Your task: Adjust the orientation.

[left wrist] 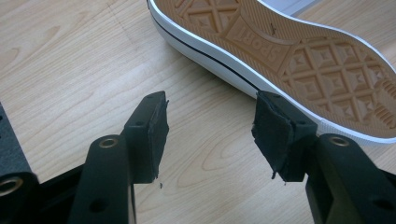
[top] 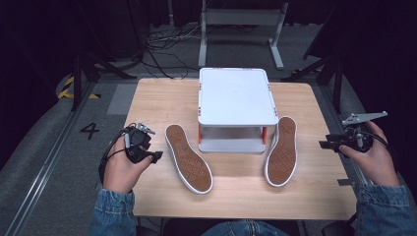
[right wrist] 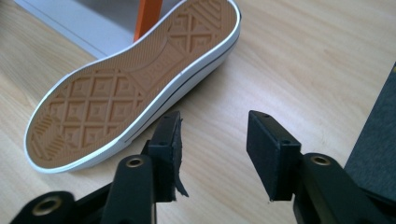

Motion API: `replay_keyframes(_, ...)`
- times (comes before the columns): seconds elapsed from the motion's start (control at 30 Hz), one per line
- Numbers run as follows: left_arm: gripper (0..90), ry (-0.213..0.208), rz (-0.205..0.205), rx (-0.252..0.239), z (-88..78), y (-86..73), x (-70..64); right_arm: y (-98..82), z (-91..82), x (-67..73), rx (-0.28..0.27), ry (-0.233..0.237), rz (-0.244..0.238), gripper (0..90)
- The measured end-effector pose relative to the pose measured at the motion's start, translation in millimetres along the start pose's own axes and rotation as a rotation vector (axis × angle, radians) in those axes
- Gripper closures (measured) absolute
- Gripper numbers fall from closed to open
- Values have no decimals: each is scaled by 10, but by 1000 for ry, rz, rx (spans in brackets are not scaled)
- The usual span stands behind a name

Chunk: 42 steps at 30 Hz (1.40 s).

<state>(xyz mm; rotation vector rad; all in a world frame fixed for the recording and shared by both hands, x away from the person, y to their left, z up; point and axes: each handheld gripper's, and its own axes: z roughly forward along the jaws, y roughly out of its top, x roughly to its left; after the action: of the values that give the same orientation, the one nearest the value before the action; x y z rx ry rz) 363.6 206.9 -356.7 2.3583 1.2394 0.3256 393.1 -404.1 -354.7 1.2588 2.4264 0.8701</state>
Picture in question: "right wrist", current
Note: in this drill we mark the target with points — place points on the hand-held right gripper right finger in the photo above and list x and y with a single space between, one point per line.
267 155

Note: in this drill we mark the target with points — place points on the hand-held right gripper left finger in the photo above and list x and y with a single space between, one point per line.
165 149

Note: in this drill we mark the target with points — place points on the black canvas sneaker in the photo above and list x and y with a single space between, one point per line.
124 90

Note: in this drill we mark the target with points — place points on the white shoe rack orange posts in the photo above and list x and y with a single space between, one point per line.
93 28

